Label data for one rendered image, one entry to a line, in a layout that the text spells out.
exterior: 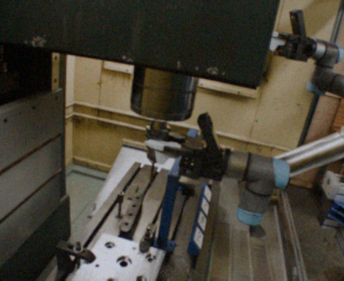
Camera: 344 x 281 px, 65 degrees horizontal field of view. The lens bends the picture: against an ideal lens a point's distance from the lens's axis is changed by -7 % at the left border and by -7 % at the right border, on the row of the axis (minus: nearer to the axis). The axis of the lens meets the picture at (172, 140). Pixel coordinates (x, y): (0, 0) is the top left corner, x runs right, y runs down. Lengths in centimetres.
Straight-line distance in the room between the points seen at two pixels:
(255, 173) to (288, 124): 109
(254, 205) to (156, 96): 37
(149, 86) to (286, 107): 122
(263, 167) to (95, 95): 141
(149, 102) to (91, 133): 143
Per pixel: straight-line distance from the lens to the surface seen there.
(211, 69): 55
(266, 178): 72
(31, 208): 114
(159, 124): 71
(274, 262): 161
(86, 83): 194
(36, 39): 68
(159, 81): 61
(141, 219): 126
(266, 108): 174
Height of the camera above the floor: 171
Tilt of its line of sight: 24 degrees down
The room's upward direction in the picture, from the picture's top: 9 degrees clockwise
